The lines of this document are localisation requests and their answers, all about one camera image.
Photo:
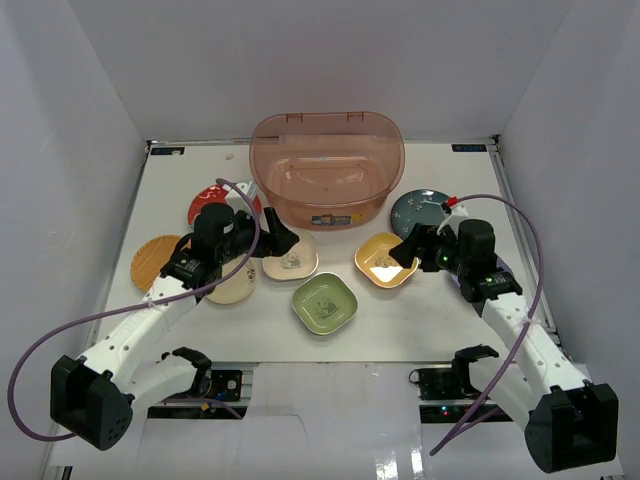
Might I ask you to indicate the beige square panda plate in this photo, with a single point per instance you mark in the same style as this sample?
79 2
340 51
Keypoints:
300 262

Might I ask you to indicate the teal blossom round plate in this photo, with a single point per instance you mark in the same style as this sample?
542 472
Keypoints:
422 206

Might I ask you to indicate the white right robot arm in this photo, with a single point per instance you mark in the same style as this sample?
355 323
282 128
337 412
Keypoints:
567 420

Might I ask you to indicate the yellow square panda plate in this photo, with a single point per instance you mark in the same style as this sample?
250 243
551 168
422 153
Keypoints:
373 260

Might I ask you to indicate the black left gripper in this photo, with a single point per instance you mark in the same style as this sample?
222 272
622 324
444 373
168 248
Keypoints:
267 236

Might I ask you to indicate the green square panda plate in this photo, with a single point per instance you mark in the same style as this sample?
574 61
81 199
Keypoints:
324 303

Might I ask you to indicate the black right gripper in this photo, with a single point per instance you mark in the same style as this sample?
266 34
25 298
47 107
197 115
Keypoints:
426 238

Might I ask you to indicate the cream round plate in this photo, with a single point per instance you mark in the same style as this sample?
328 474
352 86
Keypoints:
237 288

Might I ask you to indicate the translucent pink plastic bin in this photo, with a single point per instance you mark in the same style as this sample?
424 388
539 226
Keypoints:
327 171

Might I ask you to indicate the red floral round plate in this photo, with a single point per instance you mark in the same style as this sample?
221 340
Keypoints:
222 193

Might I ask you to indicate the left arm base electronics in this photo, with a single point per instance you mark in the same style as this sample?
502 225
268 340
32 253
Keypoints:
223 400

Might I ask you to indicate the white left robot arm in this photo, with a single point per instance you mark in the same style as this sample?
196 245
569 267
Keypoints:
94 395

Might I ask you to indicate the woven yellow round plate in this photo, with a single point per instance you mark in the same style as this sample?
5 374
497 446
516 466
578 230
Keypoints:
150 258

